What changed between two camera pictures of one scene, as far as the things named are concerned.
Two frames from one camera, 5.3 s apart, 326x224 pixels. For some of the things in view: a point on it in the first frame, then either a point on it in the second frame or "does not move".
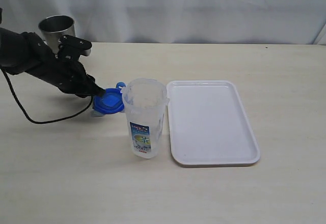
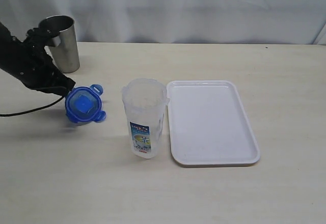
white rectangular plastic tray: (209, 125) does not move
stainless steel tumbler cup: (52, 28) does not move
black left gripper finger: (93, 88) to (67, 84)
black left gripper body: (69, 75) to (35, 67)
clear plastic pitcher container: (144, 100) does not move
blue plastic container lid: (109, 101) to (83, 104)
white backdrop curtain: (250, 11) does not move
